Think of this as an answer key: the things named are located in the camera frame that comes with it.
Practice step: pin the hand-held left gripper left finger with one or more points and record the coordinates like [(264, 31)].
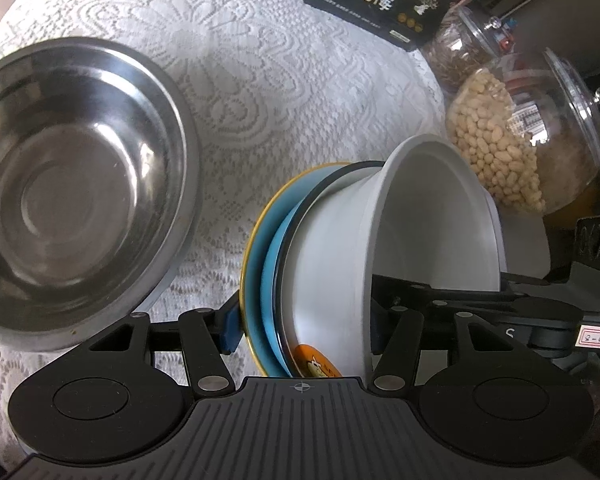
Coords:
[(231, 330)]

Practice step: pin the blue plate with yellow rim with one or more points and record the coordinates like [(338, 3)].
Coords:
[(252, 260)]

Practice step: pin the glass jar of dried strips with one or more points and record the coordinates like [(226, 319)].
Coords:
[(447, 60)]

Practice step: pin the blue bowl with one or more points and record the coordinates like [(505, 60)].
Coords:
[(271, 305)]

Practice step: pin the stainless steel bowl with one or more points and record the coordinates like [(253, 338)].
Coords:
[(80, 185)]

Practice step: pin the black printed box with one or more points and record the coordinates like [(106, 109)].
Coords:
[(380, 0)]

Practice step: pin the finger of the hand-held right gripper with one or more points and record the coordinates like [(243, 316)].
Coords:
[(505, 310), (430, 287)]

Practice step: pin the white lace tablecloth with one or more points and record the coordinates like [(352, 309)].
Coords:
[(280, 85)]

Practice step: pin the glass jar of beans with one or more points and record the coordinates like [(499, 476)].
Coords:
[(490, 150)]

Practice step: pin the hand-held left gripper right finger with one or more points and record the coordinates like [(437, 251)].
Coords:
[(402, 342)]

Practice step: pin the white bowl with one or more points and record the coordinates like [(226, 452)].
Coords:
[(330, 260)]

